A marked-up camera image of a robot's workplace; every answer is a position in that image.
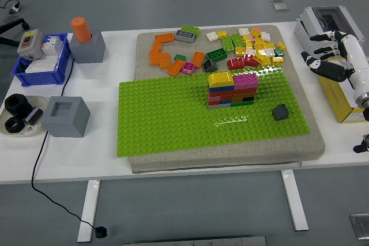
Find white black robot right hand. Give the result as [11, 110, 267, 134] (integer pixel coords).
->
[301, 30, 369, 100]

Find dark grey sloped brick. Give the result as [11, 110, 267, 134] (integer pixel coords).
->
[272, 104, 291, 122]

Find yellow curved brick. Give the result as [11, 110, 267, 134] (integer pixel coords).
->
[208, 71, 235, 88]

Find red brick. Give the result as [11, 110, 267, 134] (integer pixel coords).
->
[243, 55, 259, 68]
[227, 57, 246, 71]

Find lime green brick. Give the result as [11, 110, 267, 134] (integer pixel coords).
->
[180, 25, 201, 39]
[230, 33, 246, 48]
[221, 36, 235, 54]

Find dark green brick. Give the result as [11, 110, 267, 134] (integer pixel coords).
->
[205, 47, 228, 64]

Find magenta brick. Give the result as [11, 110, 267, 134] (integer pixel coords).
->
[182, 62, 197, 75]

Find grey long brick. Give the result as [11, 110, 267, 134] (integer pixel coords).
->
[174, 29, 197, 43]

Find yellow white cardboard box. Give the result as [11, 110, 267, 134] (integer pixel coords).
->
[318, 57, 369, 124]

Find white table leg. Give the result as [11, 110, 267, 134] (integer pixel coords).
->
[77, 180, 101, 243]
[281, 170, 309, 232]

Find metal floor hatch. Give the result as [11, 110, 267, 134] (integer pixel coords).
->
[349, 214, 369, 240]

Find grey foam mat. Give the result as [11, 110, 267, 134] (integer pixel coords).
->
[128, 24, 326, 174]

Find lime green studded baseplate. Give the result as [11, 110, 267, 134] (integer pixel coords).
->
[116, 66, 311, 158]

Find grey cube with round hole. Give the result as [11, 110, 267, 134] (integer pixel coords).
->
[70, 29, 105, 64]

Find orange cylinder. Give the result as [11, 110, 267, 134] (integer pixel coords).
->
[71, 17, 93, 43]

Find grey cube with square recess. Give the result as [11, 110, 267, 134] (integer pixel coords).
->
[42, 96, 91, 138]

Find white circuit breaker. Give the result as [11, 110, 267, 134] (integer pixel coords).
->
[43, 35, 63, 56]

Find black plug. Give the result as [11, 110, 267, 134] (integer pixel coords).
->
[95, 225, 108, 239]

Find blue plastic bin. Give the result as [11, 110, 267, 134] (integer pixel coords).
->
[11, 32, 72, 87]

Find white oval plate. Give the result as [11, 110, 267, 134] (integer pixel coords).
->
[0, 95, 50, 137]

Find brown metal cylindrical part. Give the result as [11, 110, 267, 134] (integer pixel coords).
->
[24, 107, 44, 126]

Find large black nut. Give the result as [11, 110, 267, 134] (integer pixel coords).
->
[5, 93, 31, 116]

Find black office chair base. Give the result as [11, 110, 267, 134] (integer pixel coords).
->
[0, 0, 29, 47]

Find small black nut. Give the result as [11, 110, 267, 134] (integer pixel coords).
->
[4, 116, 26, 134]

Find white electrical enclosure box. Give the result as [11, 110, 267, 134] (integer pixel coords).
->
[293, 5, 364, 58]

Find multicolour stacked brick wall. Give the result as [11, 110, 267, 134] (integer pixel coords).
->
[207, 73, 259, 111]

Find white switch panel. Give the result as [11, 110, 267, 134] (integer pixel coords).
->
[25, 57, 57, 74]

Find grey push-button switch box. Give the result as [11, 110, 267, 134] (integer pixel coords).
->
[17, 29, 44, 59]

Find white plug adapter with cable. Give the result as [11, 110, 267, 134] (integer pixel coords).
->
[2, 0, 22, 14]

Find black power cable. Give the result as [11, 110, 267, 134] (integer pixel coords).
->
[31, 57, 99, 231]

